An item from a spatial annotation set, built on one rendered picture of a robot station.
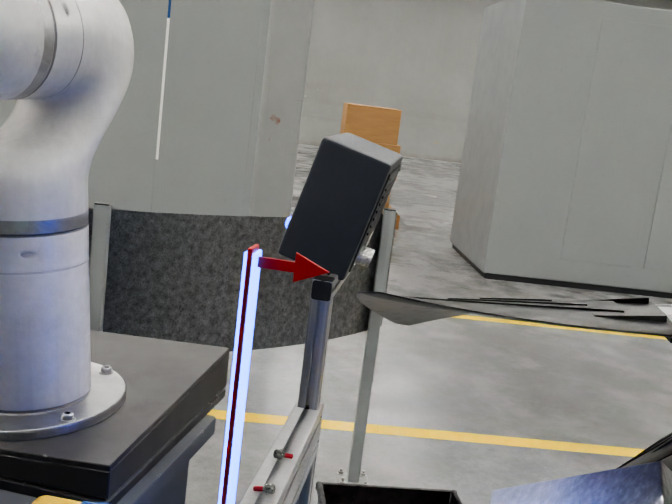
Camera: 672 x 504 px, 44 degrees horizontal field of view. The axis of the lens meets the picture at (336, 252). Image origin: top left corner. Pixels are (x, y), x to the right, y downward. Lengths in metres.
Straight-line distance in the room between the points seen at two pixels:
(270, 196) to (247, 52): 1.93
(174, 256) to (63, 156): 1.52
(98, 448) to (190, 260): 1.56
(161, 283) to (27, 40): 1.61
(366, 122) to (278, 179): 3.87
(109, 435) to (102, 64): 0.35
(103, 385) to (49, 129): 0.27
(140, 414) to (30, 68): 0.35
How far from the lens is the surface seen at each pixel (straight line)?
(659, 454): 0.78
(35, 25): 0.78
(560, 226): 6.95
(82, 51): 0.83
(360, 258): 1.28
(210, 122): 6.57
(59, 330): 0.85
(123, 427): 0.85
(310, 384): 1.25
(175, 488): 0.97
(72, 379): 0.87
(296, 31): 4.84
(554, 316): 0.61
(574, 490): 0.70
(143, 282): 2.32
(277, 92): 4.83
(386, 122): 8.68
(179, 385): 0.94
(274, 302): 2.49
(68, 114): 0.85
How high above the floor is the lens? 1.32
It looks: 11 degrees down
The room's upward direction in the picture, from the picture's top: 7 degrees clockwise
